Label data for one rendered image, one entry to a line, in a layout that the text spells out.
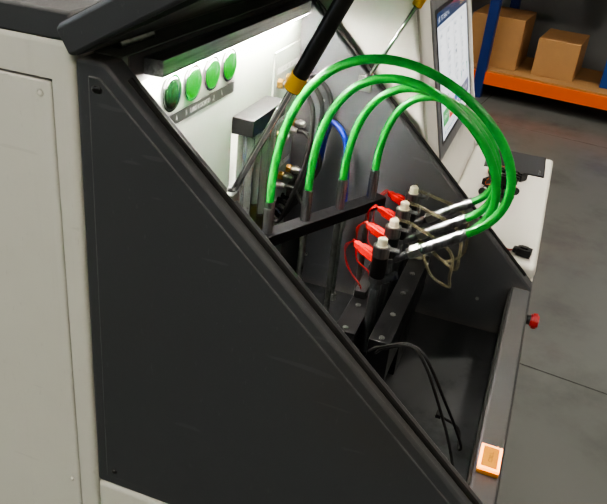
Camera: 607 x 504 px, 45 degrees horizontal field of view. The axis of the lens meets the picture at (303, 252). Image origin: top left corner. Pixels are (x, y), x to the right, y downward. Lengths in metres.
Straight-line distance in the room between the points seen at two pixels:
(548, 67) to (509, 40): 0.39
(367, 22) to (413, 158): 0.27
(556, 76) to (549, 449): 4.32
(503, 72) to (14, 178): 5.67
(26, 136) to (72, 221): 0.12
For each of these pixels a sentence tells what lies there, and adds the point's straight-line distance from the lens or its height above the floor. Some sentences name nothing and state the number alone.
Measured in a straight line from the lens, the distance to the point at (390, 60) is 1.08.
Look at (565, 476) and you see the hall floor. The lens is 2.59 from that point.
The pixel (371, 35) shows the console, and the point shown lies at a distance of 1.46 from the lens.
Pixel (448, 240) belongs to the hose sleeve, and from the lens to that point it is 1.15.
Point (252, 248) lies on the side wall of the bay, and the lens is 0.85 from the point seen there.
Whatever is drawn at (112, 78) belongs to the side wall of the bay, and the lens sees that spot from 0.86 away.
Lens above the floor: 1.68
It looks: 29 degrees down
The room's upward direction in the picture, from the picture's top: 6 degrees clockwise
